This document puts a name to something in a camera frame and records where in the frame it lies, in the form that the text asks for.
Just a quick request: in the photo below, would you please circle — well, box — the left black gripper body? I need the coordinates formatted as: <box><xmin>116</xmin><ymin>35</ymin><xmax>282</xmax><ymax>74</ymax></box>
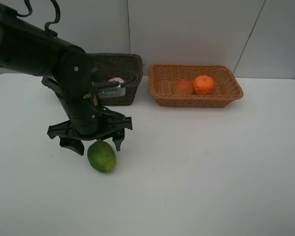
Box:
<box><xmin>47</xmin><ymin>96</ymin><xmax>133</xmax><ymax>141</ymax></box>

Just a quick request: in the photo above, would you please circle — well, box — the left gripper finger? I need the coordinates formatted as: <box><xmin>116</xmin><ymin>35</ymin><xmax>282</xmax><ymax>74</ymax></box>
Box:
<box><xmin>112</xmin><ymin>129</ymin><xmax>125</xmax><ymax>151</ymax></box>
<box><xmin>59</xmin><ymin>137</ymin><xmax>85</xmax><ymax>156</ymax></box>

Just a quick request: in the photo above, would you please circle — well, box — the green mango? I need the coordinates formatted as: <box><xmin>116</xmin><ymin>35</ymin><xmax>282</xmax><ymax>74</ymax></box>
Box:
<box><xmin>87</xmin><ymin>141</ymin><xmax>117</xmax><ymax>173</ymax></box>

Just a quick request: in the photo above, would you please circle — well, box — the pink spray bottle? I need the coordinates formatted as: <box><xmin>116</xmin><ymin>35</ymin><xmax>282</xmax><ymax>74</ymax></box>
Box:
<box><xmin>108</xmin><ymin>77</ymin><xmax>124</xmax><ymax>84</ymax></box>

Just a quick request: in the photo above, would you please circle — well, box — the red yellow apple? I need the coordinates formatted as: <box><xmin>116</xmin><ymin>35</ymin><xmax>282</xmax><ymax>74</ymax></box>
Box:
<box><xmin>173</xmin><ymin>79</ymin><xmax>193</xmax><ymax>95</ymax></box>

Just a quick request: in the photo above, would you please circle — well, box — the orange mandarin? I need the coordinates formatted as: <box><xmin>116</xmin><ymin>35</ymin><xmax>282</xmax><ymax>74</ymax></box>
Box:
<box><xmin>193</xmin><ymin>75</ymin><xmax>215</xmax><ymax>95</ymax></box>

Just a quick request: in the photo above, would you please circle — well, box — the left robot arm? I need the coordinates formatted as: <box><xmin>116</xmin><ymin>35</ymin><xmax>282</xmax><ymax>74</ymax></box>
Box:
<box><xmin>0</xmin><ymin>3</ymin><xmax>132</xmax><ymax>155</ymax></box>

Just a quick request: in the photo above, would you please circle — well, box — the dark brown wicker basket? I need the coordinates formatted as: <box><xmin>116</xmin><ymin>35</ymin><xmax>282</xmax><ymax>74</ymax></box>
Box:
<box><xmin>40</xmin><ymin>50</ymin><xmax>143</xmax><ymax>113</ymax></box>

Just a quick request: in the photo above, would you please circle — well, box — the orange wicker basket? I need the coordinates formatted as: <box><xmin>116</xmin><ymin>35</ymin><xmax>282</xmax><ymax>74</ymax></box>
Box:
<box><xmin>148</xmin><ymin>63</ymin><xmax>244</xmax><ymax>108</ymax></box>

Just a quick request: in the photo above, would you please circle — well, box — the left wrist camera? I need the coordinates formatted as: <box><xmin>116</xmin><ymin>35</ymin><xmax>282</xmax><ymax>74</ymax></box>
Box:
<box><xmin>92</xmin><ymin>82</ymin><xmax>126</xmax><ymax>99</ymax></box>

